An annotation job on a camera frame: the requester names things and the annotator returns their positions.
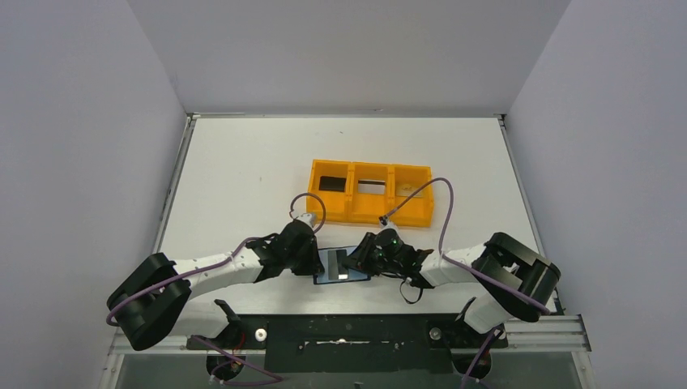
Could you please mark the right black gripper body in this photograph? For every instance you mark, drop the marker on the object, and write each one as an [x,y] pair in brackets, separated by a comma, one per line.
[379,261]

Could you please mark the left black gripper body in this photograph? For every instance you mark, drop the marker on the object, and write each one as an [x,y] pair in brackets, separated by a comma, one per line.
[312,256]

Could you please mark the blue leather card holder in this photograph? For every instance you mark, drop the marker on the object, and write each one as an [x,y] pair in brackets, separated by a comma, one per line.
[354,275]

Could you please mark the orange three-compartment tray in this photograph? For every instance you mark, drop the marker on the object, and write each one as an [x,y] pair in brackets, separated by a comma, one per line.
[370,193]

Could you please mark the gold credit card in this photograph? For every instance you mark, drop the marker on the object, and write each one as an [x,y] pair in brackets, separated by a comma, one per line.
[408,190]

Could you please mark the black VIP credit card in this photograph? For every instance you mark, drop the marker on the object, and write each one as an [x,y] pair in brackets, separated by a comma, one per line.
[332,184]

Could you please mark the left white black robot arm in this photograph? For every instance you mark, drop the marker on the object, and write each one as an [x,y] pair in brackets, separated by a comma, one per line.
[158,299]

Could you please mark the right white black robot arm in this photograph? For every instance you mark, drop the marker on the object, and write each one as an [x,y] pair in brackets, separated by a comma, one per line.
[518,281]

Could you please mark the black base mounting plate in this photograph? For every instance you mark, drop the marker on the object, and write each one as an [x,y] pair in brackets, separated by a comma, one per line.
[355,343]

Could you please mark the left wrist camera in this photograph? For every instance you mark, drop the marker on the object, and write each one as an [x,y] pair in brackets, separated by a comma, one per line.
[308,218]

